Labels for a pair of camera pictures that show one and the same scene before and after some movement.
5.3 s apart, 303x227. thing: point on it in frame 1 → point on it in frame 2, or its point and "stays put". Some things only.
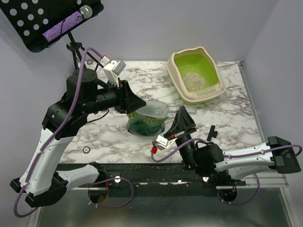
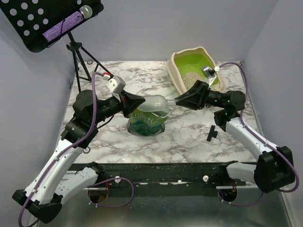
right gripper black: x=181 y=132 → x=202 y=94
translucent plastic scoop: x=158 y=109 → x=155 y=103
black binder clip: x=212 y=133 stays put
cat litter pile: x=193 y=81 stays put
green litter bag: x=141 y=125 stays put
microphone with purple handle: x=85 y=12 stays put
